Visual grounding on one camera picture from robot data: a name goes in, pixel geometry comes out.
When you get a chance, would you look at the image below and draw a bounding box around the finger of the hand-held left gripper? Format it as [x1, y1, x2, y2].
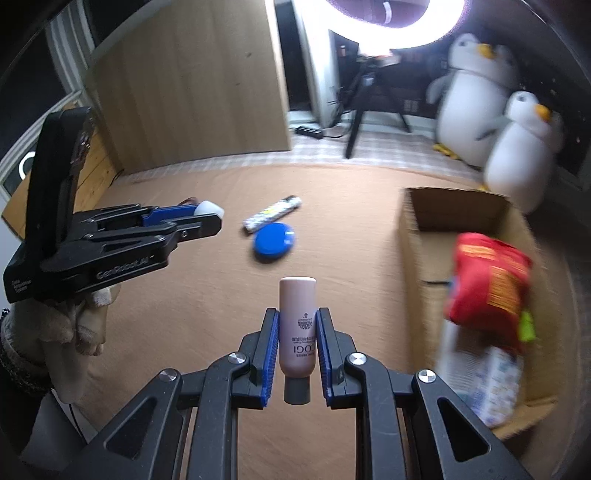
[74, 202, 211, 232]
[41, 213, 222, 261]

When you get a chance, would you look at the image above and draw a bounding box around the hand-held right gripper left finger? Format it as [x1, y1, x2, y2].
[58, 307, 281, 480]

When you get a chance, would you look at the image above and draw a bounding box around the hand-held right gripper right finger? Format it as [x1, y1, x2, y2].
[315, 307, 532, 480]

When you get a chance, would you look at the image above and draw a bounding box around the small white bottle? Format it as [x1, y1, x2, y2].
[194, 199, 225, 220]

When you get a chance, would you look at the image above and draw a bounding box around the pale pink cream tube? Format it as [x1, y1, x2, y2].
[278, 276, 318, 405]

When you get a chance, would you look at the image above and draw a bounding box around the white and blue card packet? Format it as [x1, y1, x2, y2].
[436, 318, 490, 398]

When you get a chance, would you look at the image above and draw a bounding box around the cardboard box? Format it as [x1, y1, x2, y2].
[398, 187, 559, 432]

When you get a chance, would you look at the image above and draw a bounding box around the patterned tissue packet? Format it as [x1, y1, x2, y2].
[466, 346, 525, 428]

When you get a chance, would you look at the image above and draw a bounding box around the red plastic bag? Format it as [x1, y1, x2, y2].
[444, 232, 533, 354]

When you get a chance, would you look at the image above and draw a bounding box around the person's left forearm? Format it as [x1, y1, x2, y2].
[0, 318, 88, 467]

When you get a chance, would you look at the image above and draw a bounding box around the person's left hand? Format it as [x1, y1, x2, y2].
[0, 277, 116, 403]

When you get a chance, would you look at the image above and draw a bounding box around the patterned white tube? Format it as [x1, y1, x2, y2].
[243, 196, 302, 234]

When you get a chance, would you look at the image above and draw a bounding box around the round blue tin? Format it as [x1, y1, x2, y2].
[253, 223, 297, 260]

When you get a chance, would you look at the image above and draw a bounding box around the wooden board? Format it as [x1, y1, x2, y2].
[88, 0, 293, 174]

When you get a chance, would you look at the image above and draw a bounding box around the white panel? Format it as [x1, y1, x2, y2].
[276, 0, 338, 128]

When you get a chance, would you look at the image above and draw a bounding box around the black tripod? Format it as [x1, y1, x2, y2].
[344, 51, 413, 159]

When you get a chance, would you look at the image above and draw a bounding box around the checked floor mat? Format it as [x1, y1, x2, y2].
[290, 110, 483, 178]

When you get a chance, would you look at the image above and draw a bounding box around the small penguin plush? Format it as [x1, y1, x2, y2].
[480, 91, 565, 214]

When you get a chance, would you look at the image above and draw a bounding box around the large penguin plush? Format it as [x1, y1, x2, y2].
[426, 33, 520, 168]

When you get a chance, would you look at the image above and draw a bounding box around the ring light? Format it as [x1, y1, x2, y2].
[318, 0, 465, 51]

